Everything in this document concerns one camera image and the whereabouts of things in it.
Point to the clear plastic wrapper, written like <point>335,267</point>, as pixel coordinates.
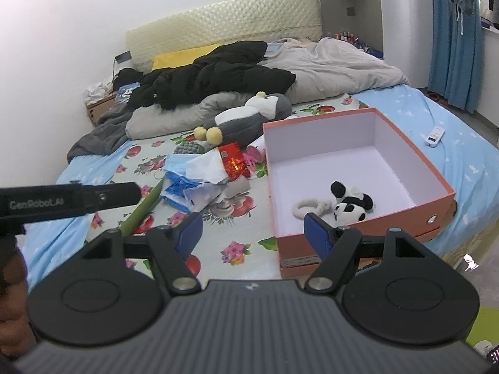
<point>204,198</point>

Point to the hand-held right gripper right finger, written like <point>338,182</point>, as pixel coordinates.
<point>316,238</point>

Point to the light blue bed sheet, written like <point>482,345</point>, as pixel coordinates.
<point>448,163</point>

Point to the yellow pillow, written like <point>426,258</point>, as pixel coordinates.
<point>175,57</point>

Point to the small white object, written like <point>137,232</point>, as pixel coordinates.
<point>470,261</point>

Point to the dark grey blanket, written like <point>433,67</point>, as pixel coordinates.
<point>97,132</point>

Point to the red foil packet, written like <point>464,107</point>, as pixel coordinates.
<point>233,161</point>

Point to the blue curtain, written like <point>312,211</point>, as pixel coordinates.
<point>452,58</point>

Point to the black puffer jacket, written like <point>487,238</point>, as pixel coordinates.
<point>202,74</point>

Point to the white remote control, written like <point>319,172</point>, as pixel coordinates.
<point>434,136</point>

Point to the white paper towel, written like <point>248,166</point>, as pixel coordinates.
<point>206,167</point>

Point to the grey duvet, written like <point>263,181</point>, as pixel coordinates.
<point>331,70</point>

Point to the grey cardboard piece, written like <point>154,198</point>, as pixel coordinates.
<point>237,189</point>

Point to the blue printed bag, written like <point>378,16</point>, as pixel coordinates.
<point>126,92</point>

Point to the panda plush toy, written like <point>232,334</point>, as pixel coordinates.
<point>353,206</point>

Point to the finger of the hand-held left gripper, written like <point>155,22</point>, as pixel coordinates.
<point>117,195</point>

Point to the blue storage box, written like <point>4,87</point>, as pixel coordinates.
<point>375,52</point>

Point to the grey white penguin plush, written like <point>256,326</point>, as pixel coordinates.
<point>241,124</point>

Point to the floral printed bed mat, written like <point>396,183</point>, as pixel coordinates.
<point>241,237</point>

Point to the small black garment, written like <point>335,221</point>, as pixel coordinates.
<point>126,76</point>

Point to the cream quilted headboard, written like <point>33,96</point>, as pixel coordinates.
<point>234,19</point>

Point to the blue face mask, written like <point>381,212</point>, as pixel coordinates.
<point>175,163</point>

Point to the crumpled white cloth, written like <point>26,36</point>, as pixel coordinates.
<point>95,91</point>

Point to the brown cardboard box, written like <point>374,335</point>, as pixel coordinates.
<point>99,111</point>

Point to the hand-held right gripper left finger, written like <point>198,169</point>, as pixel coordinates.
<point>191,234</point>

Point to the pink flower toy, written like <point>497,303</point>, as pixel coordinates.
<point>249,163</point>

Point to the black power strip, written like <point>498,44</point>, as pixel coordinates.
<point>123,57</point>

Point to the person's left hand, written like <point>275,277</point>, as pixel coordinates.
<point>11,319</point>

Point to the white pink bottle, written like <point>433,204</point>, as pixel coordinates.
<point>257,151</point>

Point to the row of small bottles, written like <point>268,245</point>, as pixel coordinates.
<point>349,39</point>

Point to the salmon pink cardboard box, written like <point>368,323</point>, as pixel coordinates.
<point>351,156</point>

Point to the lime green object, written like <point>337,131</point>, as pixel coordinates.
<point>485,323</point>

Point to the red slipper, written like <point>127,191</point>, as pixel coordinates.
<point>432,96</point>

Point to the blue wet wipes packet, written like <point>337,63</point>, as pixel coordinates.
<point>177,189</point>

